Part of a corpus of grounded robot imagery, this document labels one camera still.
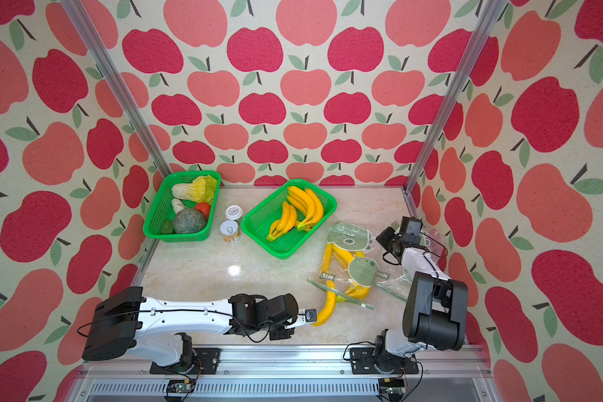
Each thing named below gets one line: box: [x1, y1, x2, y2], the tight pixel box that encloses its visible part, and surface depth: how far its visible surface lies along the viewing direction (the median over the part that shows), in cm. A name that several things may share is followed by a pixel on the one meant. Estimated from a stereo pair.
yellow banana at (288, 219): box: [273, 201, 297, 238], surface depth 102 cm
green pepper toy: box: [161, 219, 175, 234], surface depth 102 cm
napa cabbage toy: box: [171, 175, 217, 206], surface depth 113 cm
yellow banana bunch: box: [286, 185, 325, 232], surface depth 106 cm
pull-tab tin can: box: [219, 219, 241, 243], surface depth 101 cm
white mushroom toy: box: [171, 197, 186, 215], surface depth 113 cm
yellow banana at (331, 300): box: [312, 242, 337, 327], surface depth 80 cm
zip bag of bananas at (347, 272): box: [306, 221, 379, 310], surface depth 86 cm
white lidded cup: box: [225, 204, 243, 221], surface depth 104 cm
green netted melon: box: [172, 208, 207, 234], surface depth 98 cm
